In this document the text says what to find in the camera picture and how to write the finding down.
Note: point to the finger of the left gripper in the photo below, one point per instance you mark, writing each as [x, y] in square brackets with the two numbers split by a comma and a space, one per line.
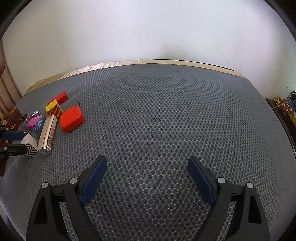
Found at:
[12, 150]
[12, 135]

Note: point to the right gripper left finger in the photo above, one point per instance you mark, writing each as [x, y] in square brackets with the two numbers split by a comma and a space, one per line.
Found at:
[46, 220]

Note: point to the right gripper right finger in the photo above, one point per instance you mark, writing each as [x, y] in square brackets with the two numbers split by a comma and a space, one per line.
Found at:
[248, 221]

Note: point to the red toffee tin box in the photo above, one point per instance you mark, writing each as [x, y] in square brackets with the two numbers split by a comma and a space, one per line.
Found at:
[10, 122]

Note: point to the white chevron patterned cube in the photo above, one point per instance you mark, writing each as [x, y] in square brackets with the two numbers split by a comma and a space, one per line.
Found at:
[30, 142]

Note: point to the pink wooden block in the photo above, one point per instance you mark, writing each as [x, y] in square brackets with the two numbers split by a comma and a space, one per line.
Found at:
[32, 122]

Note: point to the yellow red striped cube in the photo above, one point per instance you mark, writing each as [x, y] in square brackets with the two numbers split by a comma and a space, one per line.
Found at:
[53, 108]

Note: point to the red wooden block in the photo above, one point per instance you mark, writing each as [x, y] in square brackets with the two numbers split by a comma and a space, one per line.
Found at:
[61, 98]

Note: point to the orange square plastic case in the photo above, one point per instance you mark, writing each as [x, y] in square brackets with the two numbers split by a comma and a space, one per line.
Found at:
[71, 119]

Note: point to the blue patterned block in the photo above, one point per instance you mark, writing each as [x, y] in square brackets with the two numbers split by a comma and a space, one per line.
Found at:
[39, 125]

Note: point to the beige leaf print curtain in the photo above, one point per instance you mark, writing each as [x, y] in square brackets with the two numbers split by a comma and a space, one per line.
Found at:
[9, 92]

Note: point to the cluttered items at right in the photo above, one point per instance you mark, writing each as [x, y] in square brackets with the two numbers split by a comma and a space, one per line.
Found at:
[284, 108]

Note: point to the grey honeycomb mesh mat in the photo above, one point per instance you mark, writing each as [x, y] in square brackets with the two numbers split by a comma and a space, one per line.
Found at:
[147, 120]

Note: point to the gold foil table edge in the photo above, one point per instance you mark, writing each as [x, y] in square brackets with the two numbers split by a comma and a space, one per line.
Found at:
[85, 69]

